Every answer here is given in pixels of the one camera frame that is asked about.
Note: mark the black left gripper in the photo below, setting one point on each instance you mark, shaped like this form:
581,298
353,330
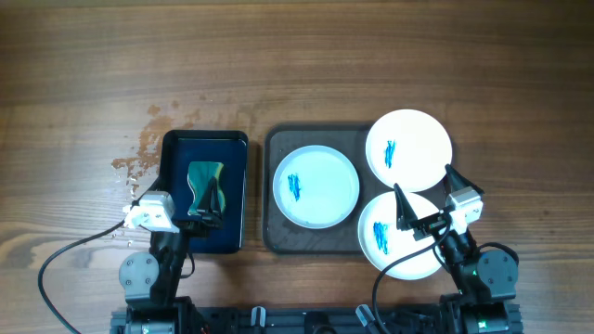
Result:
195,227

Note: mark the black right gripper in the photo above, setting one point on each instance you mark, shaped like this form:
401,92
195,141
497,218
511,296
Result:
407,218

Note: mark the green yellow sponge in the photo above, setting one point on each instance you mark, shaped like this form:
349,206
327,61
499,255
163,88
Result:
198,176

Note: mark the pale blue plate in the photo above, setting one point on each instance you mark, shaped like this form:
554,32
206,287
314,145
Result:
316,187

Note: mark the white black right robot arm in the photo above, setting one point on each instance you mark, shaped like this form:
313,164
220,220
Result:
485,275

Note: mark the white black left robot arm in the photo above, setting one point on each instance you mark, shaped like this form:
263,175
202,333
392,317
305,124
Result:
150,279

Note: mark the black water tray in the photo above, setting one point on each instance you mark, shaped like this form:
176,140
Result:
179,149

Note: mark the dark brown serving tray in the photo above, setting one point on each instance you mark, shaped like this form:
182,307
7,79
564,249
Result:
284,237

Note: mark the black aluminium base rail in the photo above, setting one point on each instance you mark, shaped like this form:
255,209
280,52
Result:
301,320

